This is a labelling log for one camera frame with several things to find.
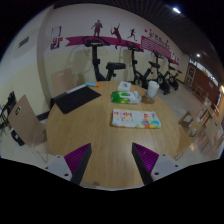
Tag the black exercise bike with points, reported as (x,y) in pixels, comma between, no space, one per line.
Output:
(173,78)
(96,63)
(161,78)
(134,63)

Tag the green wet wipes pack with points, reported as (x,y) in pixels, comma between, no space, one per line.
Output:
(124,97)

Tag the round wooden coaster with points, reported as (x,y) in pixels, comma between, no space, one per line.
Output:
(146,100)

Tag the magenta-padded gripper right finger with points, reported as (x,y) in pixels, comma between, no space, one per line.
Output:
(146,159)

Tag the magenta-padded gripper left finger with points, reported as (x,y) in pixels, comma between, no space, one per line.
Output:
(77,158)

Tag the colourful printed white towel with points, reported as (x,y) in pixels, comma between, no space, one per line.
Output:
(135,119)

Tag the white paper cup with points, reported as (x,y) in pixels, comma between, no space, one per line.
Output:
(153,88)

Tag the white flat bar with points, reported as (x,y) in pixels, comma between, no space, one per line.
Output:
(76,89)

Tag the black desk mat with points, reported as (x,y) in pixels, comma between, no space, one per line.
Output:
(76,99)

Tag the round ceiling light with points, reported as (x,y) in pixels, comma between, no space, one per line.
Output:
(176,10)
(198,55)

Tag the wall notice posters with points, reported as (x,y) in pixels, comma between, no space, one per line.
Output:
(56,36)

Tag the group of wooden chairs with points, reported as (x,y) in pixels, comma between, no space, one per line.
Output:
(208,123)

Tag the small white box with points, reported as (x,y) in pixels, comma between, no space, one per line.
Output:
(123,86)

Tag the blue and orange tube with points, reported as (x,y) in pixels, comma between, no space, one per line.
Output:
(91,84)

